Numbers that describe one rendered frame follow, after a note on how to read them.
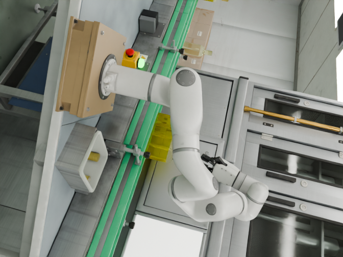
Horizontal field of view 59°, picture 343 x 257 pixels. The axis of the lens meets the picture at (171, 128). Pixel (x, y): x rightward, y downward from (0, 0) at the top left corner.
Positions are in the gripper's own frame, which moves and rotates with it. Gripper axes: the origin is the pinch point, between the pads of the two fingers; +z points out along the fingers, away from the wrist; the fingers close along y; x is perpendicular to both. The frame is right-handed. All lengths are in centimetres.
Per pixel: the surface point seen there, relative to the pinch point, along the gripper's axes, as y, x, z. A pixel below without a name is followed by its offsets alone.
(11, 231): -34, 59, 59
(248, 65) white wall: -206, -446, 74
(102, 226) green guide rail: -12.4, 42.9, 20.5
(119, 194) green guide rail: -8.9, 29.2, 22.9
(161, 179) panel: -20.1, 5.4, 16.2
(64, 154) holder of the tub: 19, 42, 36
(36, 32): 17, -10, 107
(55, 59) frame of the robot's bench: 43, 27, 51
